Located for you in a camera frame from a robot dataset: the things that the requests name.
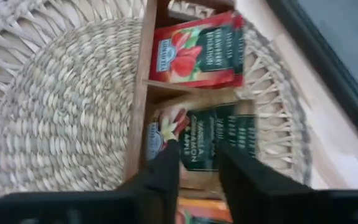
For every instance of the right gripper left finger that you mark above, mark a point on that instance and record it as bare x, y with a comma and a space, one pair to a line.
88, 208

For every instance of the beige vanilla apple tea packet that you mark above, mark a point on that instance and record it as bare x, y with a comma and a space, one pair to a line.
206, 137

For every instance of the red strawberry tea packet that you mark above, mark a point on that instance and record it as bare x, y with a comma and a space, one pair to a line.
197, 53

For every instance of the round woven straw placemat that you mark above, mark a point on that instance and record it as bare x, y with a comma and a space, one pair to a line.
66, 109

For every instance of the orange peach tea packet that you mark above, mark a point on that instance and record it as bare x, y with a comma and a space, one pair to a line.
203, 211

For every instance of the black aluminium table frame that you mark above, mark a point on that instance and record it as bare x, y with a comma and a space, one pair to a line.
322, 62

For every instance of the wooden three-compartment tray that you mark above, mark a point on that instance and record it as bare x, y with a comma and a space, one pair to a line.
141, 93

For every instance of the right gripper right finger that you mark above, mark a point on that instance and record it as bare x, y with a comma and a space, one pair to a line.
290, 205

